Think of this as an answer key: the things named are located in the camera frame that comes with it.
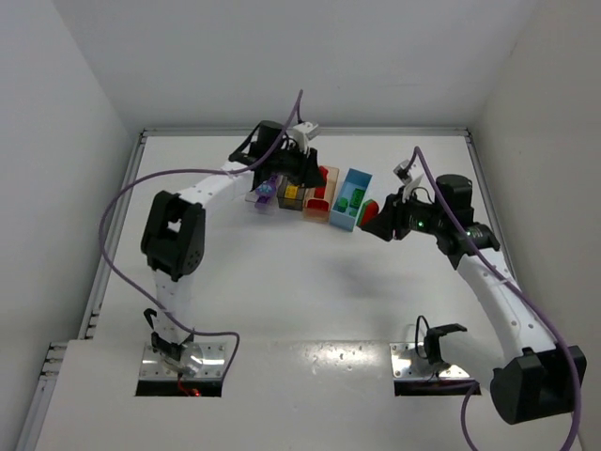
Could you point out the red sloped lego brick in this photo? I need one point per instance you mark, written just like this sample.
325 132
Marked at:
317 206

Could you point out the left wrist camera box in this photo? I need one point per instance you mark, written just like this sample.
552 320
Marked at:
303 133

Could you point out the clear plastic container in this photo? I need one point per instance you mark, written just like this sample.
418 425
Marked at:
251 197

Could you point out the red round striped lego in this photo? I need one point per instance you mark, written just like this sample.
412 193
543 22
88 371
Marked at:
370 209

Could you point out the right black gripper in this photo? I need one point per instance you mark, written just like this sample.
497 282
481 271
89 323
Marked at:
398 218

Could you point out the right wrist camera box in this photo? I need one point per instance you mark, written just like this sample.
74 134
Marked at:
411 175

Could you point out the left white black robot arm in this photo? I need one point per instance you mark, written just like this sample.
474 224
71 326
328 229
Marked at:
174 237

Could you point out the red base lego brick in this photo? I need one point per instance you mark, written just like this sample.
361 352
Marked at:
319 191

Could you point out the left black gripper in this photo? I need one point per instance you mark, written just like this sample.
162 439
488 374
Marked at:
291 170

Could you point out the purple flower print lego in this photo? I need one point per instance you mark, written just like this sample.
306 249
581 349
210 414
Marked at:
267 189

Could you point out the blue plastic container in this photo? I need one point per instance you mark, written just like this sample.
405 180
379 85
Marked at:
345 210

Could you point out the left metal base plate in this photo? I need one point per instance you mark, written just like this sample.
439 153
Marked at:
198 362

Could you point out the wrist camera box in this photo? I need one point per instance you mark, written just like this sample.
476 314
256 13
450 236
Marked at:
303 133
411 175

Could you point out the metal base plate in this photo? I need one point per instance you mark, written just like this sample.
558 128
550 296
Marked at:
409 364
198 362

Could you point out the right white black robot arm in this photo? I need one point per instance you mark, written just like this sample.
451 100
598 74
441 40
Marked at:
530 377

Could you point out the orange translucent plastic container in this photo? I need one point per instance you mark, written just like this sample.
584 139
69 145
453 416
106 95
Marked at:
329 196

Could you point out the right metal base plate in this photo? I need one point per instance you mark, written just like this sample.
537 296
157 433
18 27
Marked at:
409 364

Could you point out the smoky grey plastic container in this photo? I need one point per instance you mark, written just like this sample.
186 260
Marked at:
290 204

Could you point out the yellow orange bird lego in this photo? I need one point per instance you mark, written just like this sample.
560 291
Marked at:
291 192

